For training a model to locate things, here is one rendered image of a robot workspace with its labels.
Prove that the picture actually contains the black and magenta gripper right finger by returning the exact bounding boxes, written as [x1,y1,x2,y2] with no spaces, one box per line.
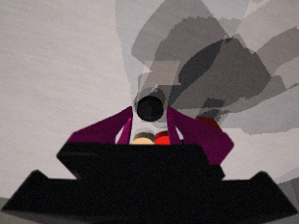
[166,106,234,165]

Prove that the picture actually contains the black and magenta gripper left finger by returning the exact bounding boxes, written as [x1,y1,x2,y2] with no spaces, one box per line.
[67,106,133,144]

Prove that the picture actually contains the red disc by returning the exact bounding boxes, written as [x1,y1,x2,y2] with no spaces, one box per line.
[154,131,170,144]

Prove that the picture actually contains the red block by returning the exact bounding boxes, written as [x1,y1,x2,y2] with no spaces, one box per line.
[195,116,223,131]

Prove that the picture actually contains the tan round disc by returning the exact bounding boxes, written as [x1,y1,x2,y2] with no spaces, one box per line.
[133,132,153,144]

